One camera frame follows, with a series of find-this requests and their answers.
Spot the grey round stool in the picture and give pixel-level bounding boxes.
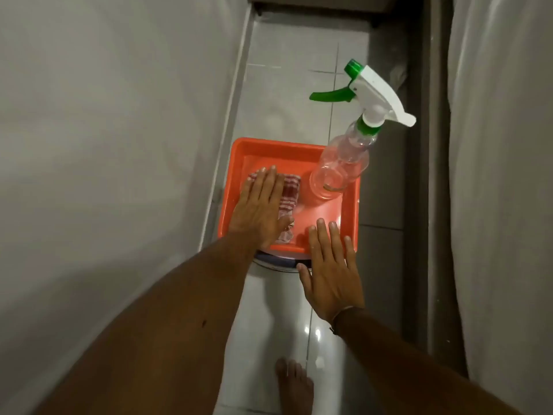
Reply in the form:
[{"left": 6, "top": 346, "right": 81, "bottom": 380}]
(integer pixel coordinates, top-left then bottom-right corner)
[{"left": 252, "top": 250, "right": 313, "bottom": 273}]

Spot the red white checkered cloth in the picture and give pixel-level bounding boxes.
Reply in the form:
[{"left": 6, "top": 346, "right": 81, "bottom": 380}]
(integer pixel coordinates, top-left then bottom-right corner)
[{"left": 247, "top": 168, "right": 302, "bottom": 245}]

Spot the dark grey side frame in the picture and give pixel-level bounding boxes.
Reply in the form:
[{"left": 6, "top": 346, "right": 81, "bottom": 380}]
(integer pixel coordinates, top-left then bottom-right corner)
[{"left": 406, "top": 0, "right": 469, "bottom": 376}]

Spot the person's left hand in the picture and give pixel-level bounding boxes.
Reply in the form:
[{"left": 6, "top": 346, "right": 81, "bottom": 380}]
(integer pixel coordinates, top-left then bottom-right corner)
[{"left": 228, "top": 165, "right": 299, "bottom": 251}]

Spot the person's right hand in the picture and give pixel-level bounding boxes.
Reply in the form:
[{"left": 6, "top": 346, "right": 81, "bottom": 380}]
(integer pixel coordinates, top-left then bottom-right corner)
[{"left": 296, "top": 218, "right": 366, "bottom": 325}]

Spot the clear spray bottle green trigger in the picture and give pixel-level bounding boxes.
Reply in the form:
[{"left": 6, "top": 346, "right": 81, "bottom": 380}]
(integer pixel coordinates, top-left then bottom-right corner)
[{"left": 308, "top": 59, "right": 417, "bottom": 200}]

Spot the person's right forearm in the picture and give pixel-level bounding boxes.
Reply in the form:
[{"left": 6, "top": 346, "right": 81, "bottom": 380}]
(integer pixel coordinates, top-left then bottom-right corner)
[{"left": 331, "top": 305, "right": 521, "bottom": 415}]

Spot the person's left forearm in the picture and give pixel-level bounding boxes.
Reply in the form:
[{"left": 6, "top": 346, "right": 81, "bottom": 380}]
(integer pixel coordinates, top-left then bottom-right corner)
[{"left": 33, "top": 235, "right": 277, "bottom": 415}]

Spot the white curtain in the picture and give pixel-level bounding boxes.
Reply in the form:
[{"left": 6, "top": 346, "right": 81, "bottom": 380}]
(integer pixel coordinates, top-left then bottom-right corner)
[{"left": 447, "top": 0, "right": 553, "bottom": 415}]

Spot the orange plastic tray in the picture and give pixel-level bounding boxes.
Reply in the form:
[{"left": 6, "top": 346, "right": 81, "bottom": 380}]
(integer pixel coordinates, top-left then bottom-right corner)
[{"left": 217, "top": 137, "right": 362, "bottom": 260}]

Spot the dark wrist bracelet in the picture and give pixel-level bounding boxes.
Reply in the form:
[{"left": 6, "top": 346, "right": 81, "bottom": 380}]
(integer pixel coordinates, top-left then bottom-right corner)
[{"left": 329, "top": 305, "right": 356, "bottom": 335}]

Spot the person's right foot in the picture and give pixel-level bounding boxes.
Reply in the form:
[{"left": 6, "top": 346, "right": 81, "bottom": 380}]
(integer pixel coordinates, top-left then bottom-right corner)
[{"left": 275, "top": 357, "right": 315, "bottom": 415}]

